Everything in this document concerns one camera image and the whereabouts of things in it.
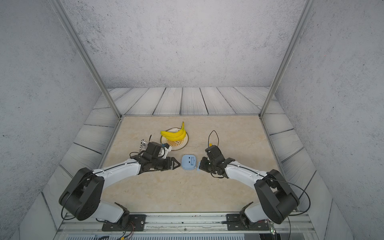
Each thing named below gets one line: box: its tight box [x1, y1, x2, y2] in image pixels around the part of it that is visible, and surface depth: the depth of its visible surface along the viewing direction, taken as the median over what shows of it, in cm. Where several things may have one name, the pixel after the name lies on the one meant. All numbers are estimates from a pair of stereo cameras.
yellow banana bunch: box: [160, 121, 187, 142], surface depth 106 cm
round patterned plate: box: [160, 127, 189, 152], surface depth 106 cm
